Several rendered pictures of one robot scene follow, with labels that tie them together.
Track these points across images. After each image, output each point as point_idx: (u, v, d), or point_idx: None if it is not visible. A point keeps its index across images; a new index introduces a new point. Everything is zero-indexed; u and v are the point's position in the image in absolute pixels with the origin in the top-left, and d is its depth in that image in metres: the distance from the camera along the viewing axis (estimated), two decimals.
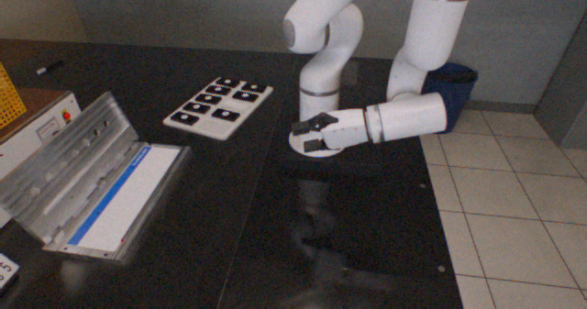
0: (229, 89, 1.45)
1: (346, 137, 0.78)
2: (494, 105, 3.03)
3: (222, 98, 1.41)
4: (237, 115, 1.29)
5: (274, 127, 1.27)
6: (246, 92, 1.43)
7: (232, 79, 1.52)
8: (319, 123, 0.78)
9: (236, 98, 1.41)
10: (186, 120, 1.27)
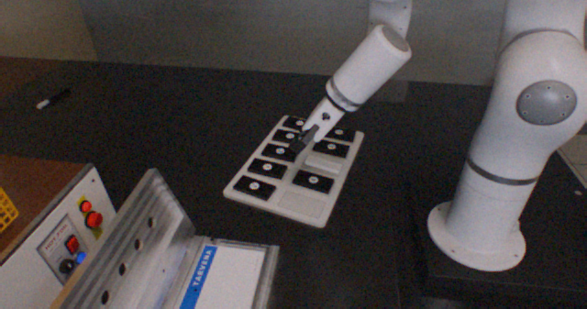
0: None
1: (320, 102, 0.76)
2: None
3: None
4: (331, 183, 0.88)
5: (389, 203, 0.86)
6: (331, 141, 1.02)
7: (304, 119, 1.12)
8: None
9: (319, 151, 1.00)
10: (259, 193, 0.86)
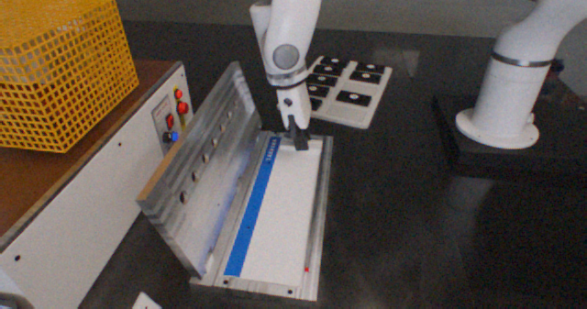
0: (343, 68, 1.19)
1: None
2: None
3: (337, 80, 1.15)
4: (370, 99, 1.03)
5: (420, 114, 1.00)
6: (364, 71, 1.17)
7: (338, 58, 1.26)
8: None
9: (355, 80, 1.14)
10: None
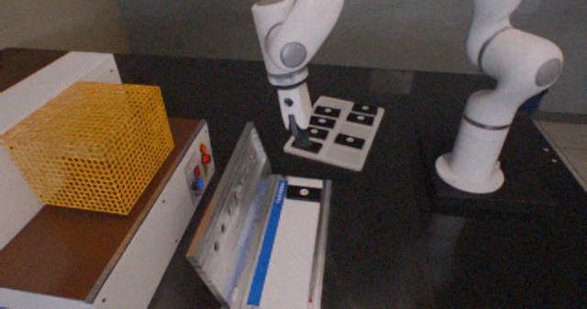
0: (340, 110, 1.35)
1: None
2: (553, 115, 2.94)
3: (336, 121, 1.32)
4: (363, 142, 1.19)
5: (406, 156, 1.17)
6: (359, 114, 1.33)
7: (307, 186, 1.00)
8: None
9: (351, 121, 1.31)
10: (311, 148, 1.17)
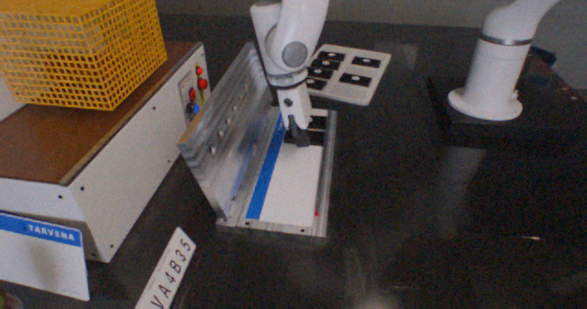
0: (345, 54, 1.28)
1: None
2: None
3: (340, 64, 1.24)
4: (370, 80, 1.12)
5: None
6: (365, 57, 1.26)
7: (311, 115, 0.93)
8: None
9: (357, 64, 1.24)
10: (314, 85, 1.10)
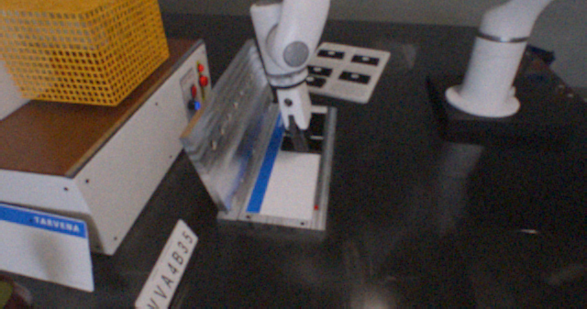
0: (345, 52, 1.29)
1: None
2: None
3: (339, 62, 1.26)
4: (369, 78, 1.13)
5: None
6: (364, 55, 1.27)
7: (310, 111, 0.94)
8: None
9: (356, 61, 1.25)
10: (314, 82, 1.11)
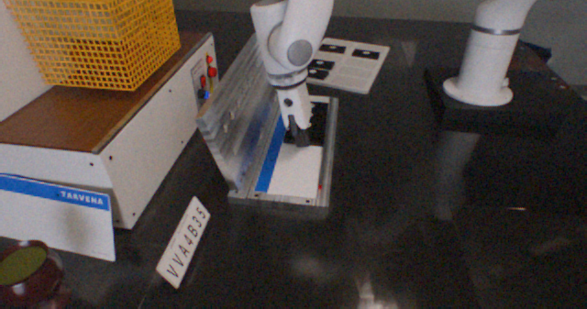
0: (346, 47, 1.34)
1: None
2: None
3: (341, 56, 1.30)
4: (323, 137, 0.86)
5: None
6: (365, 49, 1.32)
7: (314, 101, 0.99)
8: None
9: (357, 56, 1.30)
10: (316, 75, 1.16)
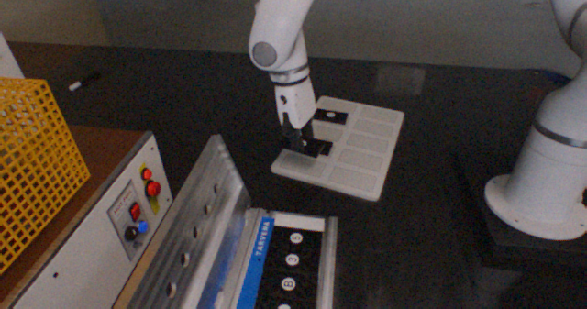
0: (348, 115, 1.03)
1: None
2: None
3: (342, 129, 1.00)
4: None
5: None
6: None
7: (302, 228, 0.68)
8: None
9: None
10: (307, 149, 0.82)
